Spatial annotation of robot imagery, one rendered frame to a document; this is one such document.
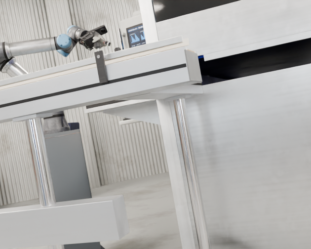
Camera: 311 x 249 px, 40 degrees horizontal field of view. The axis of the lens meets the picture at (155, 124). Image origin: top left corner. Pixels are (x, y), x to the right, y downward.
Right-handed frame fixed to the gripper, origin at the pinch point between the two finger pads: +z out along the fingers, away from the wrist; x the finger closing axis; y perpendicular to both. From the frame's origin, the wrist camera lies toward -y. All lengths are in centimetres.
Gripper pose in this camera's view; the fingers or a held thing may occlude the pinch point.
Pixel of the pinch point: (105, 41)
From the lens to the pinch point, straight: 240.6
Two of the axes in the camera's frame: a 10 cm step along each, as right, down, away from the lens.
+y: -7.1, 6.3, -3.0
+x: -3.4, -6.9, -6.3
